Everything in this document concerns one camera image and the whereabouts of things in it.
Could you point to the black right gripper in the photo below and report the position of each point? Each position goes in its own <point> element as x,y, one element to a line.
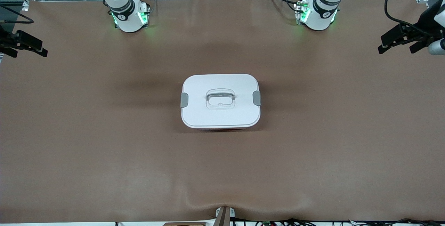
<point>6,40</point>

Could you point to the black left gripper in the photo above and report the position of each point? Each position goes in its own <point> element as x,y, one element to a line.
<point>425,24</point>

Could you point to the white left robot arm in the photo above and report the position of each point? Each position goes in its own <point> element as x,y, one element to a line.
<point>320,14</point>

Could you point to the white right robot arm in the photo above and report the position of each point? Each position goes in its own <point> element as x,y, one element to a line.
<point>125,17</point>

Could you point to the pink translucent storage box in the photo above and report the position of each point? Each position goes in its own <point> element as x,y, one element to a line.
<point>226,129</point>

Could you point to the brown wooden block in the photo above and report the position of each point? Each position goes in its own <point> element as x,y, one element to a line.
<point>184,224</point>

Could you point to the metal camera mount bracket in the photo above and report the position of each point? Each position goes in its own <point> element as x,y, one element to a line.
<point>224,217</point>

